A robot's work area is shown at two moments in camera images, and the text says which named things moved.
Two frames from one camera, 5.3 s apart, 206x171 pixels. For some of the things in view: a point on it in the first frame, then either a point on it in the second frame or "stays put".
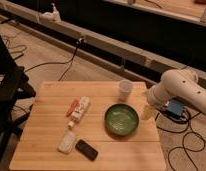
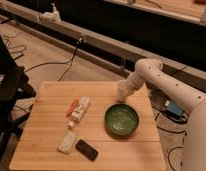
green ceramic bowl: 121,119 stays put
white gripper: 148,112 to 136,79
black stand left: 15,87 stays put
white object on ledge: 48,17 stays put
